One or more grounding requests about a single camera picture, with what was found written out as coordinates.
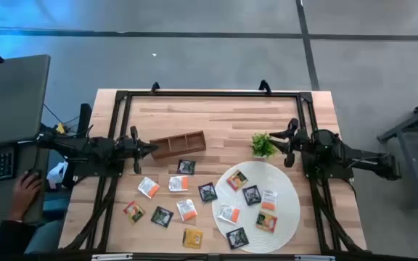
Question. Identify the grey office desk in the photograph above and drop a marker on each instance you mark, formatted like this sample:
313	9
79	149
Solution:
9	98

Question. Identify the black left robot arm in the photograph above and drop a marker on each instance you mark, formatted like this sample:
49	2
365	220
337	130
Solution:
85	148

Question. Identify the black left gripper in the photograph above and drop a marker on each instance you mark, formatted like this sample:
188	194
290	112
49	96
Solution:
127	148

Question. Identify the yellow tea bag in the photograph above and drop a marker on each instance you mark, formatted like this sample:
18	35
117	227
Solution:
192	238

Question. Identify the white orange tea bag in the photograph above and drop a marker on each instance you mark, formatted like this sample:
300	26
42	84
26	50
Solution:
186	210
269	200
228	213
148	187
178	183

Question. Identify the black tea bag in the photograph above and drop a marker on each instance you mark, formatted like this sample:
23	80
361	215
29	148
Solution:
237	238
186	166
162	216
207	192
252	195

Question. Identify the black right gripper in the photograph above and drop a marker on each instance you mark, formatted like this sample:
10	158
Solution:
299	141

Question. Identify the orange green tea bag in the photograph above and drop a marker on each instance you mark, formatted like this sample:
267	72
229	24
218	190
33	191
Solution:
133	212
266	222
237	180

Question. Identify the white plastic bag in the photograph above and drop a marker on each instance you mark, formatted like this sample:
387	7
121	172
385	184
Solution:
56	175

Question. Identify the person's leg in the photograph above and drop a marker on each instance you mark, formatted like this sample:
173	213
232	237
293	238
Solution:
45	235

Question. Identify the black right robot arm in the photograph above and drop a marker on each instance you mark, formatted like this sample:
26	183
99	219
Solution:
357	156

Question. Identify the black upright post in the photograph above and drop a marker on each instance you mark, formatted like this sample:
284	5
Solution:
84	117

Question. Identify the white frame bracket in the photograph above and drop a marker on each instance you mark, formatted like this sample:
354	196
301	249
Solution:
111	257
314	257

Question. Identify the black computer mouse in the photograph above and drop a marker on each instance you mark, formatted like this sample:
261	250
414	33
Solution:
31	172

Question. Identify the grey metal cart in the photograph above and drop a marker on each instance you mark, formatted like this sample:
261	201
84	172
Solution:
412	152

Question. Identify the person's hand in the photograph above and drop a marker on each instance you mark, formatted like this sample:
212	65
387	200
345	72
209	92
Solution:
24	195

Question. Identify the white round woven placemat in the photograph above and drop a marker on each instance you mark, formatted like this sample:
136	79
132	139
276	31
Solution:
285	221

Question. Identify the person's forearm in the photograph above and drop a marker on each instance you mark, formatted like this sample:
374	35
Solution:
9	239

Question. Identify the green plant in white pot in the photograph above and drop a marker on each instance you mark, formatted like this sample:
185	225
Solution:
262	145

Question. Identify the brown wooden compartment tray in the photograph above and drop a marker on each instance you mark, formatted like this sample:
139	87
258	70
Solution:
178	144

